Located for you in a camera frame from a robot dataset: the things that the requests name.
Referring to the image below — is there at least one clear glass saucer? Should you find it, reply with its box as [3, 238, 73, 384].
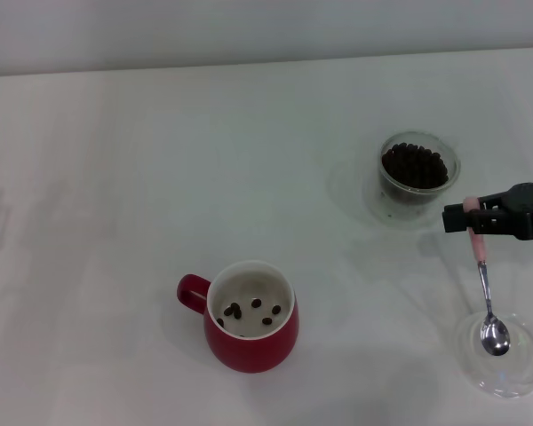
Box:
[452, 310, 533, 400]

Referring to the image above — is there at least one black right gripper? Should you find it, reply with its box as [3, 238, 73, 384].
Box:
[442, 182, 533, 241]

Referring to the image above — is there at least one double-walled glass cup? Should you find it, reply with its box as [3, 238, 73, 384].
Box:
[367, 129, 461, 230]

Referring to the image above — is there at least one red ceramic mug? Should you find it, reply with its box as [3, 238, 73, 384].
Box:
[175, 259, 301, 374]

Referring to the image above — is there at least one scooped coffee bean portion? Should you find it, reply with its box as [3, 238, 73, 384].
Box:
[216, 297, 283, 338]

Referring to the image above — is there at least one coffee bean pile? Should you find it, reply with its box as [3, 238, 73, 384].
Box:
[380, 141, 449, 191]

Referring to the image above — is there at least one pink-handled metal spoon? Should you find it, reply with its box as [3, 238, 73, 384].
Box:
[463, 196, 512, 358]

